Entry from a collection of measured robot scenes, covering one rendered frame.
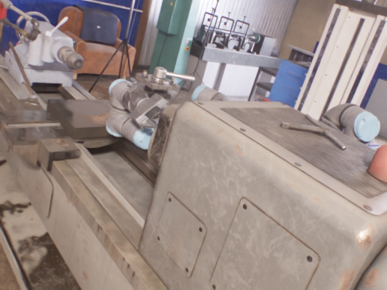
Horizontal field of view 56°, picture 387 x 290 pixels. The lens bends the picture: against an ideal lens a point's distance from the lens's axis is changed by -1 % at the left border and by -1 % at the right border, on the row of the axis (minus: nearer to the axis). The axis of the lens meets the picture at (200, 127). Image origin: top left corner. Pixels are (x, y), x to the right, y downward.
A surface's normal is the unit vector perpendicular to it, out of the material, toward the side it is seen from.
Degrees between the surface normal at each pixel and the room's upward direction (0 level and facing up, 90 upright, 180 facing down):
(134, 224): 0
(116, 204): 0
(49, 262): 0
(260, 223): 90
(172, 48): 90
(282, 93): 90
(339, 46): 90
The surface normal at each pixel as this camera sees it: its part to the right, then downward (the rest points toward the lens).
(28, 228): 0.27, -0.90
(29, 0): 0.63, 0.43
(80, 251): -0.73, 0.04
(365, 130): 0.26, 0.29
